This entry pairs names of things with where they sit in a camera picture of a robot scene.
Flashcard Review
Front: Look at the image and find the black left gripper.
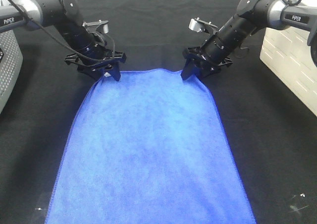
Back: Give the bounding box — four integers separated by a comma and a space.
64, 52, 126, 81

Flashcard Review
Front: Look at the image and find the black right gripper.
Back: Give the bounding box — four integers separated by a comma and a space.
181, 47, 232, 81

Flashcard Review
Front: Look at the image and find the blue microfibre towel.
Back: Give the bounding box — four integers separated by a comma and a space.
45, 69, 256, 224

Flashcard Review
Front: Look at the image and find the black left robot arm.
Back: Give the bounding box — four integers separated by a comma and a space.
0, 0, 126, 81

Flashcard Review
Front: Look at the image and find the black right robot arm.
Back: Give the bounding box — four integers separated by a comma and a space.
181, 0, 317, 80

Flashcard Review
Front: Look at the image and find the white slotted storage box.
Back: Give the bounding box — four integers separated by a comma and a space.
260, 0, 317, 113

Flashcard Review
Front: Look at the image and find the grey perforated basket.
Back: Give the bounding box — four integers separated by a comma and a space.
0, 30, 23, 112

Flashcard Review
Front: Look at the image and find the black table cloth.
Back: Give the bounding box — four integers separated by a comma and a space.
0, 0, 317, 224

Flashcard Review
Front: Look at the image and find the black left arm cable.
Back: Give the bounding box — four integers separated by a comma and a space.
0, 0, 116, 61

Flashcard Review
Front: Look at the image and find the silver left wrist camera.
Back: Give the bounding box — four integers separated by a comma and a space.
82, 20, 109, 34

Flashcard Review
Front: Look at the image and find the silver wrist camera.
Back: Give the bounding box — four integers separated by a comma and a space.
189, 17, 218, 34
82, 20, 109, 34

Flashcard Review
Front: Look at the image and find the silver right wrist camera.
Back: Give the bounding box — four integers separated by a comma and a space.
189, 17, 218, 34

